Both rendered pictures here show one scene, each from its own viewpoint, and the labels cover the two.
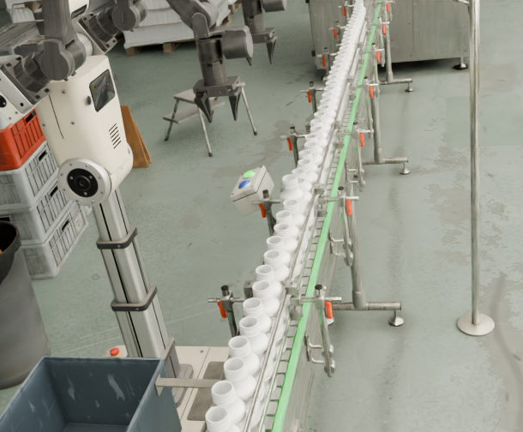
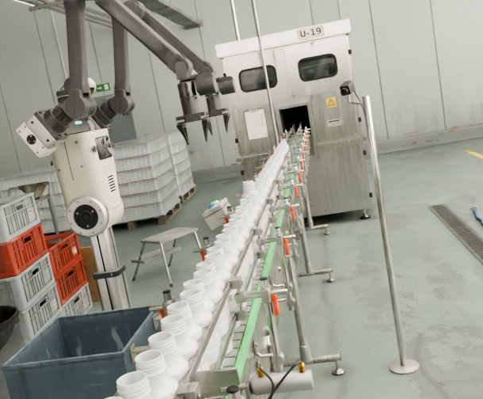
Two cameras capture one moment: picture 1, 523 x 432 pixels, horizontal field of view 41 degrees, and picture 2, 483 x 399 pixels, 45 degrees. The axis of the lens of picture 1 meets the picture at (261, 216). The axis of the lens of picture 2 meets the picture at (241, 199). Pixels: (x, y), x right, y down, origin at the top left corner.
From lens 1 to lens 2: 0.63 m
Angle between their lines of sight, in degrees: 20
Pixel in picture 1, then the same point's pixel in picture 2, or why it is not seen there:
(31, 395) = (47, 343)
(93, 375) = (98, 330)
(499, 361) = (427, 388)
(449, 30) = (352, 189)
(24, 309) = not seen: hidden behind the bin
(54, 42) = (76, 89)
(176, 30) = (138, 211)
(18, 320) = not seen: hidden behind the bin
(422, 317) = (359, 367)
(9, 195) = (6, 300)
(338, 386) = not seen: outside the picture
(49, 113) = (63, 160)
